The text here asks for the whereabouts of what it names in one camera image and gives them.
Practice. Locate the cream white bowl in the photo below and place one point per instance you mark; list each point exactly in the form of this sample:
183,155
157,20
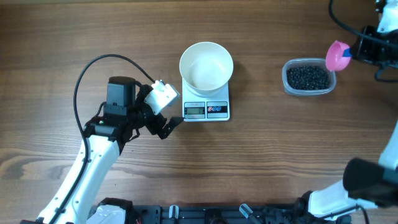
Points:
206,67

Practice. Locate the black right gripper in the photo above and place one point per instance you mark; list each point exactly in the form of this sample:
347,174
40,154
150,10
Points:
360,48

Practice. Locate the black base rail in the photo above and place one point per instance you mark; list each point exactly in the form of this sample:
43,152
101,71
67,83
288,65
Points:
224,214

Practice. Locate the pink scoop blue handle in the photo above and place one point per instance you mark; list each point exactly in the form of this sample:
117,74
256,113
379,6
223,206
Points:
338,56

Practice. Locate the clear plastic bean container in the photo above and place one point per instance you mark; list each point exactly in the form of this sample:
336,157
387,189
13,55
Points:
303,62

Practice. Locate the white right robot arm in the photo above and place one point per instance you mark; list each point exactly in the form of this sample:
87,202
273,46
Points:
364,184

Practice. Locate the black beans in container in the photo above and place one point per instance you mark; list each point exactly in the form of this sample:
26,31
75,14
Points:
308,78

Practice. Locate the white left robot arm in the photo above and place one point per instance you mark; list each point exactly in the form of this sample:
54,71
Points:
129,106

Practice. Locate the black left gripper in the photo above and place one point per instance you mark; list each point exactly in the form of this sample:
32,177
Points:
158,125

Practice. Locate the white digital kitchen scale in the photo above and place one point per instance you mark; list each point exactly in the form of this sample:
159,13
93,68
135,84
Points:
206,106

